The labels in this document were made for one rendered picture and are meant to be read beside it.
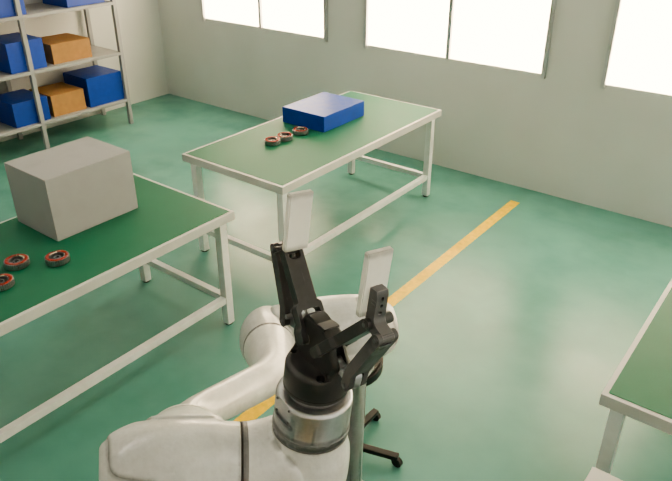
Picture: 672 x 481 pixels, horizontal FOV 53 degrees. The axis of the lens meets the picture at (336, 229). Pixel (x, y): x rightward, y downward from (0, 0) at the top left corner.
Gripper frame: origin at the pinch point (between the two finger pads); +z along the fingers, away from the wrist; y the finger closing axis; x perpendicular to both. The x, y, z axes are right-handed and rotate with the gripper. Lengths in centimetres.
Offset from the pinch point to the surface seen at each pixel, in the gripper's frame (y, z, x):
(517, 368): 120, -192, 234
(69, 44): 635, -136, 146
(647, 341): 49, -116, 203
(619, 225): 190, -176, 429
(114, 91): 642, -188, 191
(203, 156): 333, -138, 146
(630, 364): 44, -117, 185
